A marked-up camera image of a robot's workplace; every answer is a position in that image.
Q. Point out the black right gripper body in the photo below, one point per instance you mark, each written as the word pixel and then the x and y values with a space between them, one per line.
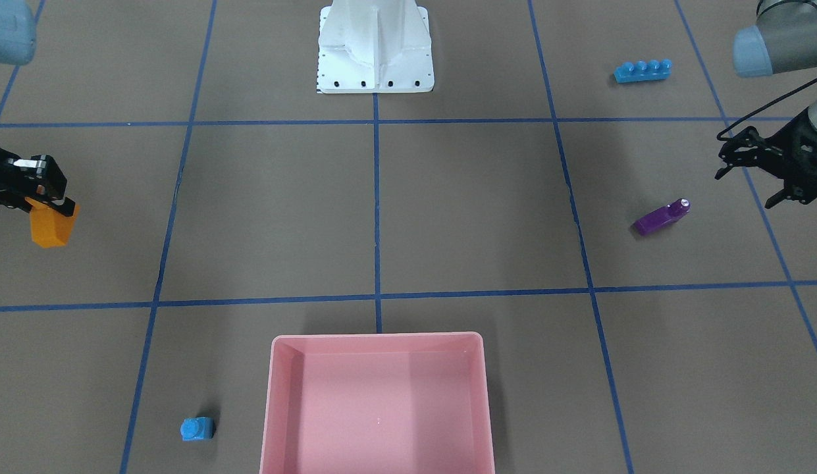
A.
pixel 20 183

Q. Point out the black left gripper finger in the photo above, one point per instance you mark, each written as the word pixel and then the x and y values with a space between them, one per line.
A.
pixel 787 193

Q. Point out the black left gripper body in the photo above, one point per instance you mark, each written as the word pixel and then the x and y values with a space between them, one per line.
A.
pixel 811 135

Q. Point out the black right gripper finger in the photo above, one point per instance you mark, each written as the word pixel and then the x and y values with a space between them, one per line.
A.
pixel 43 181

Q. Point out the orange block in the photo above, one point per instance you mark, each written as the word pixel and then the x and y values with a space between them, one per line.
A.
pixel 51 224

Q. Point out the purple block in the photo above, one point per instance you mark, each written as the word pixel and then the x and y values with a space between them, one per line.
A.
pixel 662 217

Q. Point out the long blue four-stud block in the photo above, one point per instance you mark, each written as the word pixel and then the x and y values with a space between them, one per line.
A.
pixel 643 72

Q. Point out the small blue block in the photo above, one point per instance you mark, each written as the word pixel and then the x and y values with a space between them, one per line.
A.
pixel 197 429

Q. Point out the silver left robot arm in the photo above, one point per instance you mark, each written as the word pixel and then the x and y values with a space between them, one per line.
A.
pixel 782 39

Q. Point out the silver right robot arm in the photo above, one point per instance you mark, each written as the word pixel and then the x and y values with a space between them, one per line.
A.
pixel 18 36

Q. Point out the pink plastic box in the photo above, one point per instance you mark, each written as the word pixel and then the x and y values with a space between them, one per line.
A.
pixel 378 403

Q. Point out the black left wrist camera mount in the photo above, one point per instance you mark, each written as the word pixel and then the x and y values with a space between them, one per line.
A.
pixel 749 149

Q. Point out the white camera pillar with base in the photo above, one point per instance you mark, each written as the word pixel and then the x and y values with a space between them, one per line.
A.
pixel 368 47

